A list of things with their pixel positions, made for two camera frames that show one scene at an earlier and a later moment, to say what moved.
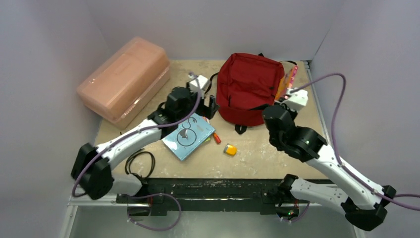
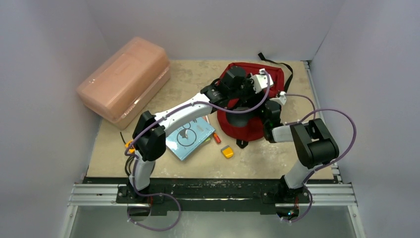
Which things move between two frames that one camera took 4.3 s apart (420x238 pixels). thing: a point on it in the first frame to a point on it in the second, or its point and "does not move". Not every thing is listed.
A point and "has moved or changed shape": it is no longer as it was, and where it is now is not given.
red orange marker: x=217 y=138 does not move
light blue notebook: x=189 y=135 does not move
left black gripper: x=208 y=111 to x=248 y=80
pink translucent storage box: x=116 y=89 does not move
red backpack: x=246 y=85 has moved or changed shape
